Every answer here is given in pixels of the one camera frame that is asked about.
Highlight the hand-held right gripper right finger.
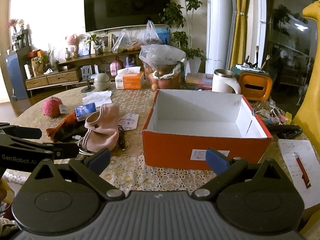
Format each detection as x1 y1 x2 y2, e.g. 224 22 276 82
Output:
191 148 292 201

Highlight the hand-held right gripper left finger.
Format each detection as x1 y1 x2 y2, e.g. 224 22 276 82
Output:
29 148 125 201

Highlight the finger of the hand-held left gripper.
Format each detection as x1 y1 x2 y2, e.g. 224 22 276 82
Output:
41 141 80 160
0 122 42 140

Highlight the white cable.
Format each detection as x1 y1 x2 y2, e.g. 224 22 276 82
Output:
72 135 94 157

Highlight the orange black cloth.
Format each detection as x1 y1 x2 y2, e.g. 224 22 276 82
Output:
46 112 87 143

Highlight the black cable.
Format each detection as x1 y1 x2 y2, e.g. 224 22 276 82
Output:
117 126 126 151

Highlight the pink cloth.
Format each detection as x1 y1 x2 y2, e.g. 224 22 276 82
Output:
83 103 120 153

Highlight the pink plush strawberry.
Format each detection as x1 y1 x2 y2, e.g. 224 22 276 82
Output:
42 96 64 118

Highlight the orange cardboard box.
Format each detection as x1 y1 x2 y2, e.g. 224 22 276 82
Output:
142 89 273 171

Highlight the blue packet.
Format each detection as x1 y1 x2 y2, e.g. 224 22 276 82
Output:
75 103 97 121

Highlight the patterned face mask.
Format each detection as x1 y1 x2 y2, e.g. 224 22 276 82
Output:
117 113 139 131

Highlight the blue cabinet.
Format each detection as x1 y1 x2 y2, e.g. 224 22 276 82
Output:
5 52 28 101

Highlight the white tissue paper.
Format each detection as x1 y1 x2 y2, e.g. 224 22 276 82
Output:
82 91 112 106

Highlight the wooden television cabinet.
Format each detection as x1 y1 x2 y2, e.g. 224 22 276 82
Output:
24 50 143 91

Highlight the pile of small clutter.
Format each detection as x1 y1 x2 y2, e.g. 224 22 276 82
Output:
252 100 293 126

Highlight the grey round container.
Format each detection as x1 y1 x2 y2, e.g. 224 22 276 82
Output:
93 73 111 91

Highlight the white mug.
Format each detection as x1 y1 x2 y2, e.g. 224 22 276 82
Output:
212 69 241 94

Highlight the grey phone stand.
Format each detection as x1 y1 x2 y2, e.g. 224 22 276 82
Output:
80 65 95 93

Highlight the orange tissue pack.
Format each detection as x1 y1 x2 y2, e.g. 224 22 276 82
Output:
115 67 145 90

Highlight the stack of books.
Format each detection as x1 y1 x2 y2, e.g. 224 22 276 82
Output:
185 73 214 90

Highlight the green orange desk organizer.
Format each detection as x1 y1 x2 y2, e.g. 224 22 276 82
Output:
230 63 273 102

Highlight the red pen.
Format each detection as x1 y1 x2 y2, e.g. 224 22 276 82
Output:
293 152 312 189

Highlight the dark shelf rack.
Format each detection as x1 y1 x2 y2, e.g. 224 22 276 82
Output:
11 28 31 53

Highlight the pink bear figure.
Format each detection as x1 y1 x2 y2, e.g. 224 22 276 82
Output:
65 33 79 58

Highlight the small plant in vase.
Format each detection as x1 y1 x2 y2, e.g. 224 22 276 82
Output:
85 30 110 55

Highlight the yellow giraffe figure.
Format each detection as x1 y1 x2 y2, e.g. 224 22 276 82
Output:
292 1 320 236

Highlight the plastic bag of fruit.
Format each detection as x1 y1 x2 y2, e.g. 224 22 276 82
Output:
138 44 187 91

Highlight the clear plastic bag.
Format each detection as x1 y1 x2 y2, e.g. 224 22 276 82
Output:
111 28 133 54
143 20 161 47

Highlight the yellow curtain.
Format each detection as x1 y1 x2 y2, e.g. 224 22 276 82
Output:
229 0 251 68

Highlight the blue picture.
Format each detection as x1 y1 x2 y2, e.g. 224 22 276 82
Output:
153 28 171 46

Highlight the white standing air conditioner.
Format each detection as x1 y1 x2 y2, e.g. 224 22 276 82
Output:
206 0 237 68

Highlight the green potted plant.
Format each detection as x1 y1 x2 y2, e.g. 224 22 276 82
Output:
159 0 208 76

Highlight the black television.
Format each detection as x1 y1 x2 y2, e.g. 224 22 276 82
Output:
83 0 171 33

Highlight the photo frame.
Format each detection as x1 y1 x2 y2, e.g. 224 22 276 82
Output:
95 33 112 53

